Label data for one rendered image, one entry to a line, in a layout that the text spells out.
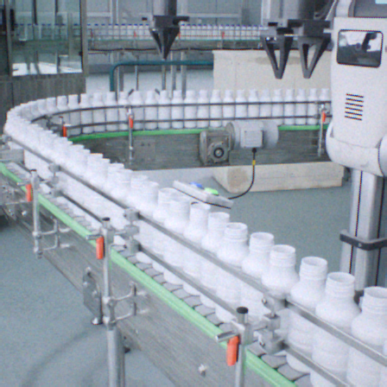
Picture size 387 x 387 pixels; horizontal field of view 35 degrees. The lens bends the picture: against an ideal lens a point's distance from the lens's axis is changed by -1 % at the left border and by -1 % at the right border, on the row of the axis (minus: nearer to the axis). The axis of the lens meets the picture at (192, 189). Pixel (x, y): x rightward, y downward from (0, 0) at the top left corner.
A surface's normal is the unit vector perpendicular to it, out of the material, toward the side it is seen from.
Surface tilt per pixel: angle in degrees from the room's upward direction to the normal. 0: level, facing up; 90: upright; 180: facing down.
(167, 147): 90
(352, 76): 90
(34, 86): 90
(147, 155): 90
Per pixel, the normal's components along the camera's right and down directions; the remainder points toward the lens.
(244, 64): 0.24, 0.27
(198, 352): -0.85, 0.14
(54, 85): 0.53, 0.25
